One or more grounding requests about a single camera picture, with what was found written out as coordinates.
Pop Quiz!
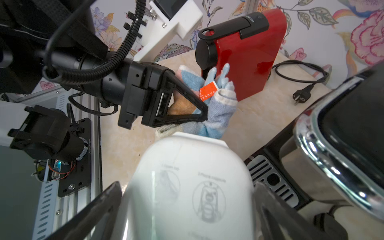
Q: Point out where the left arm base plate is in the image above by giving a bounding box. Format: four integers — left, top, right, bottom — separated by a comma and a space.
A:
32, 117, 92, 198

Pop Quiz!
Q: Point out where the black coffee machine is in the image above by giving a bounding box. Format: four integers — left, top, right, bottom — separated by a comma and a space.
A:
245, 63, 384, 221

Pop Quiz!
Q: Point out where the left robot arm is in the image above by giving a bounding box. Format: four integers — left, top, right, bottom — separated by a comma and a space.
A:
1, 1, 208, 163

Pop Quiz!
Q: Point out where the blue striped cloth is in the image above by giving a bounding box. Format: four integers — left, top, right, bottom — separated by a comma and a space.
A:
155, 63, 238, 140

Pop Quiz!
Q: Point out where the red coffee machine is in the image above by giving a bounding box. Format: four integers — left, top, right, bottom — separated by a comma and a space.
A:
196, 9, 288, 101

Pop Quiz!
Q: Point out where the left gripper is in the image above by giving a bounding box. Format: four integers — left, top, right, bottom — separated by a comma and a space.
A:
118, 62, 208, 130

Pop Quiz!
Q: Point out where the white coffee machine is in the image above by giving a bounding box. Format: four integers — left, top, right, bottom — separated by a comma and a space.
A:
111, 132, 256, 240

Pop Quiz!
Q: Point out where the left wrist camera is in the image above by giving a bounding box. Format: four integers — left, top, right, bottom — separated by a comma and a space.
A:
134, 1, 203, 62

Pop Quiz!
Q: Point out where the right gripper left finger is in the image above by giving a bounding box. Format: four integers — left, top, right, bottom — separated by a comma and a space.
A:
47, 182, 122, 240

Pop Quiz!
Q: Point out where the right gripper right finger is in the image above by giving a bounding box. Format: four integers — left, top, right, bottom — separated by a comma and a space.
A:
253, 182, 329, 240

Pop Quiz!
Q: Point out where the red machine black cable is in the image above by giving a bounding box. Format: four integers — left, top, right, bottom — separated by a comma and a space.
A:
271, 59, 330, 106

